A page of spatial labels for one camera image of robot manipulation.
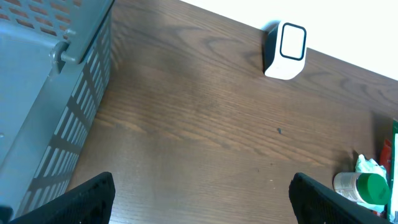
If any red snack bag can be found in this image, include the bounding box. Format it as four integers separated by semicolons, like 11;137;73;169
379;139;392;177

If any green lid seasoning jar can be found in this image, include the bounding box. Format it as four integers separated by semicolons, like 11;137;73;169
333;172;391;205

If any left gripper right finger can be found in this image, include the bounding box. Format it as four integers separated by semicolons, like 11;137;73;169
289;172;390;224

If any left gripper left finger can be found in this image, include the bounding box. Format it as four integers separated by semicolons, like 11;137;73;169
10;172;116;224

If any white barcode scanner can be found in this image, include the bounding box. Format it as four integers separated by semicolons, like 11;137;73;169
263;21;307;80

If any green white packet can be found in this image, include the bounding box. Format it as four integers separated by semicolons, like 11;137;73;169
387;119;398;224

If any grey plastic mesh basket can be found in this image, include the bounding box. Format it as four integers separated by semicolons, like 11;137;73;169
1;0;114;218

